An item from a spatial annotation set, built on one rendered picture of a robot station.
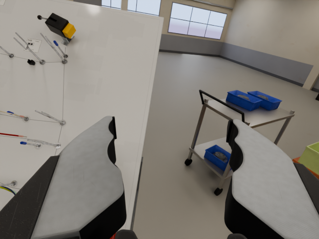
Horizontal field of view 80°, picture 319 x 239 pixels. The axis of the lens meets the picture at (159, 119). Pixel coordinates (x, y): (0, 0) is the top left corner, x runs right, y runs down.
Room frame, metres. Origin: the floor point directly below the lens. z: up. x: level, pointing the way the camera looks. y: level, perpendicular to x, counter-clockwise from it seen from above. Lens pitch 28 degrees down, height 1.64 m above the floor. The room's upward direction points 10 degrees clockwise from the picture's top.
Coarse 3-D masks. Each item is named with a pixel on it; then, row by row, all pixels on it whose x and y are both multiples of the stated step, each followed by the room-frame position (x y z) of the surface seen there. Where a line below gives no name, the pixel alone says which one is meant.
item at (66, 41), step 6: (42, 18) 0.66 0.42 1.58; (48, 18) 0.63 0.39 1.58; (54, 18) 0.63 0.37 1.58; (60, 18) 0.64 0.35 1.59; (48, 24) 0.62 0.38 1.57; (54, 24) 0.62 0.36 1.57; (60, 24) 0.62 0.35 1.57; (66, 24) 0.63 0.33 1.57; (54, 30) 0.63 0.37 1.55; (60, 30) 0.61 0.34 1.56; (72, 36) 0.71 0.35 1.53; (66, 42) 0.69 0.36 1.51
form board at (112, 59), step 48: (48, 0) 0.79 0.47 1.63; (0, 48) 0.64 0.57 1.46; (48, 48) 0.66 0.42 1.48; (96, 48) 0.69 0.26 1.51; (144, 48) 0.72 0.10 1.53; (0, 96) 0.53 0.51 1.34; (48, 96) 0.56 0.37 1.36; (96, 96) 0.58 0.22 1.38; (144, 96) 0.60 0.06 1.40; (0, 144) 0.44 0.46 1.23; (0, 192) 0.35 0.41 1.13
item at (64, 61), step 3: (42, 36) 0.54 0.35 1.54; (45, 36) 0.53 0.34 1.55; (45, 39) 0.55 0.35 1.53; (48, 39) 0.54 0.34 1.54; (48, 42) 0.57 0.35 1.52; (54, 48) 0.58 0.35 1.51; (57, 54) 0.60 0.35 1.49; (60, 57) 0.62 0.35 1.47; (63, 60) 0.63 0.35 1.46; (66, 60) 0.64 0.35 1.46; (63, 63) 0.64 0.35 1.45
